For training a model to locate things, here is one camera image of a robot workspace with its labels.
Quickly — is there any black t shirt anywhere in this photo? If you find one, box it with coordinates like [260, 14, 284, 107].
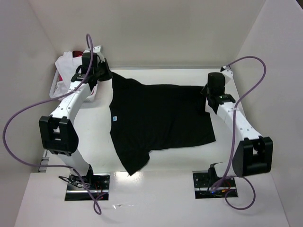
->
[109, 74, 215, 175]

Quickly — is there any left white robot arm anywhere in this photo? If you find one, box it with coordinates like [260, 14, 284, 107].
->
[39, 50, 112, 185]

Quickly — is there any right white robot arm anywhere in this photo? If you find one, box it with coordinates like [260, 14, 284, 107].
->
[201, 70, 273, 177]

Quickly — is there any white plastic laundry basket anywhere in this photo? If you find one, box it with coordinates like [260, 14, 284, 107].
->
[49, 70, 98, 104]

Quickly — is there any red t shirt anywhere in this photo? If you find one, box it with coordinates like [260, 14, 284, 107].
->
[55, 51, 83, 83]

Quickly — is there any white t shirt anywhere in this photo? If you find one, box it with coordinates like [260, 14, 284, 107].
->
[54, 51, 83, 97]

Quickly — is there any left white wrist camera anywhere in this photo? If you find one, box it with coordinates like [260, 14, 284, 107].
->
[81, 45, 105, 64]

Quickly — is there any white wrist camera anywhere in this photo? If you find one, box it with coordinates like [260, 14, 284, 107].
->
[81, 45, 105, 64]
[220, 66, 233, 85]

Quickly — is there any aluminium table edge rail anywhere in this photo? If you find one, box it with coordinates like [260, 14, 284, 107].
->
[110, 66, 221, 70]

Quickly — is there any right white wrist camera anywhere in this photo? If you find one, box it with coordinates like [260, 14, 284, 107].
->
[220, 66, 233, 85]

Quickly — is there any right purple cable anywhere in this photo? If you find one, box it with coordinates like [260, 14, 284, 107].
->
[209, 55, 267, 210]

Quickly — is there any purple cable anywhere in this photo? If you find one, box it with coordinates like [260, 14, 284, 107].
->
[209, 55, 267, 210]
[1, 33, 105, 215]

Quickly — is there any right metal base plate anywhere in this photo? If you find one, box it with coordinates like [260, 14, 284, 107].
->
[193, 171, 238, 199]

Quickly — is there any metal base plate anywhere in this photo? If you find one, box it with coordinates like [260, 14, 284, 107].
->
[193, 171, 238, 199]
[59, 173, 110, 201]

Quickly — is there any grey slotted rail bracket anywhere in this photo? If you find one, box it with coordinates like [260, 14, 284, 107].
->
[38, 157, 49, 173]

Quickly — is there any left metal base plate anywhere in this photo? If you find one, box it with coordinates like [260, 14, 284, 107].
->
[59, 173, 110, 201]

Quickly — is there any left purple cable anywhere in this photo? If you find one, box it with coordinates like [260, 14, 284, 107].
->
[1, 33, 105, 215]

